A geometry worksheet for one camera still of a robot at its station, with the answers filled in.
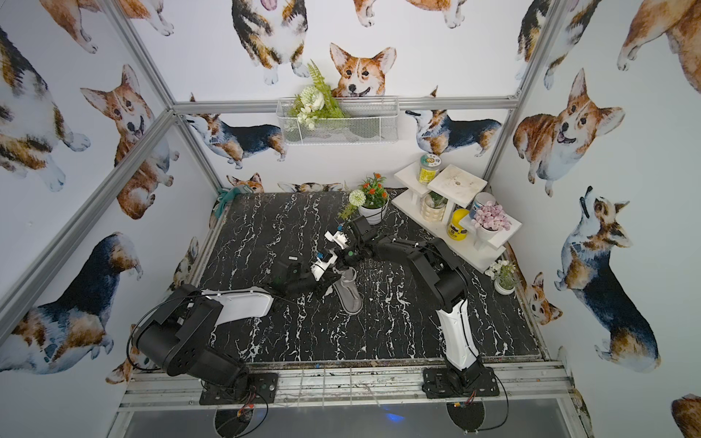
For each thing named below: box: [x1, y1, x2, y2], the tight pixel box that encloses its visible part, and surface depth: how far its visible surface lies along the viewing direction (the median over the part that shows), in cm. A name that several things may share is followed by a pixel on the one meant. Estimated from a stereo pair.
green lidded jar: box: [418, 153, 442, 186], surface depth 101 cm
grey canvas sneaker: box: [332, 266, 365, 314], surface depth 90 cm
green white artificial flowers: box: [289, 59, 346, 131], surface depth 82 cm
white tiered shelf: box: [391, 161, 523, 274], surface depth 102 cm
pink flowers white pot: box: [470, 200, 512, 241], surface depth 82 cm
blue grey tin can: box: [469, 191, 496, 219], surface depth 90 cm
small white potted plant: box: [493, 259, 519, 295], surface depth 90 cm
